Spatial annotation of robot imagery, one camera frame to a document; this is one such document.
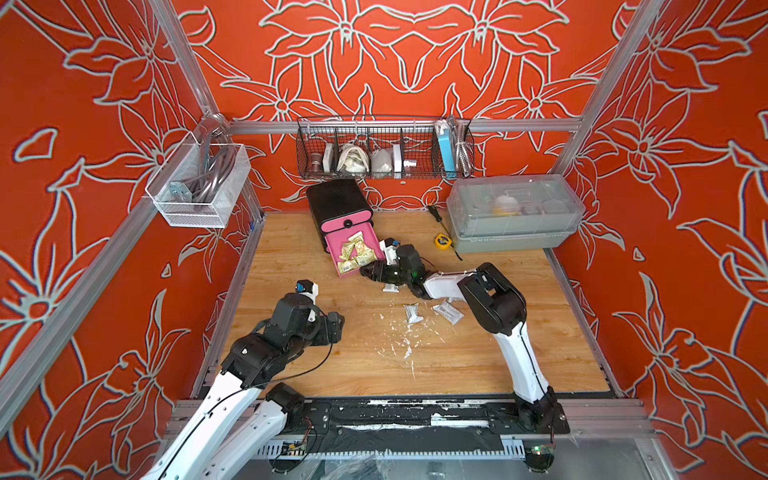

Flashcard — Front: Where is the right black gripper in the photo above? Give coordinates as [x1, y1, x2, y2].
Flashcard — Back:
[358, 261, 413, 287]

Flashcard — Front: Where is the green cookie packet large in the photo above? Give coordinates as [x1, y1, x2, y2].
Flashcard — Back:
[337, 258, 359, 275]

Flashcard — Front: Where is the green cookie packet top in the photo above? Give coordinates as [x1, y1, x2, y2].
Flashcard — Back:
[348, 231, 368, 251]

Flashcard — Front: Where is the green cookie packet small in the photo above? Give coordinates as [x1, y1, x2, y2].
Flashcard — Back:
[339, 242, 358, 260]

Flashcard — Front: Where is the pink drawer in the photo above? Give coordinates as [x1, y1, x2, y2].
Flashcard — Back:
[320, 210, 373, 234]
[325, 222, 384, 278]

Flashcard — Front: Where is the pink top drawer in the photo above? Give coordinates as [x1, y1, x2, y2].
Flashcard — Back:
[320, 210, 373, 234]

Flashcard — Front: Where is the black pink drawer cabinet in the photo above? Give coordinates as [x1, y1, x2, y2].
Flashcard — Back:
[306, 178, 373, 253]

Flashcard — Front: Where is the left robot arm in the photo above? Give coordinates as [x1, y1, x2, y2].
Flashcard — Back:
[144, 281, 345, 479]

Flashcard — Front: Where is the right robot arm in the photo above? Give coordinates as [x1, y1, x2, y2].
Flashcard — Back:
[360, 244, 569, 436]

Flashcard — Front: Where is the yellow tape measure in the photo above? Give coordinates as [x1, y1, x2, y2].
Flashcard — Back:
[434, 233, 452, 251]

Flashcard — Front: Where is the white cloth in basket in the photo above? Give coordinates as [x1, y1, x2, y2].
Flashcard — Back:
[336, 143, 370, 175]

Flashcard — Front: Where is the grey plastic storage box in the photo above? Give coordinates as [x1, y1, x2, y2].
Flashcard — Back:
[446, 174, 586, 254]

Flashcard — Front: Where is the blue box in basket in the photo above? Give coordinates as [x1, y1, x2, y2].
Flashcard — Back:
[435, 119, 457, 179]

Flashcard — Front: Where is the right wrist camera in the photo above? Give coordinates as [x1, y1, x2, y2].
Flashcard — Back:
[379, 238, 400, 265]

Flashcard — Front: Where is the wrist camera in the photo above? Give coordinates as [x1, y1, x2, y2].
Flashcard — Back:
[295, 279, 319, 303]
[379, 238, 400, 265]

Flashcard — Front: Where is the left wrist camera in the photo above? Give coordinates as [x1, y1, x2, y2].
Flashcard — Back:
[295, 279, 319, 303]

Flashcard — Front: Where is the black handled screwdriver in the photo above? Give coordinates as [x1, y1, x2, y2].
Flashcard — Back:
[427, 205, 463, 261]

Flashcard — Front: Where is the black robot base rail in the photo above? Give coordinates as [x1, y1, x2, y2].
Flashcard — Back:
[281, 395, 571, 454]

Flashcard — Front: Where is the black wire wall basket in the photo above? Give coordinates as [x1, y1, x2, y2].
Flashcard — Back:
[296, 116, 476, 181]

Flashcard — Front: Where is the clear plastic wall bin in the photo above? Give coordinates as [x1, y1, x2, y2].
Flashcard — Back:
[145, 133, 250, 229]

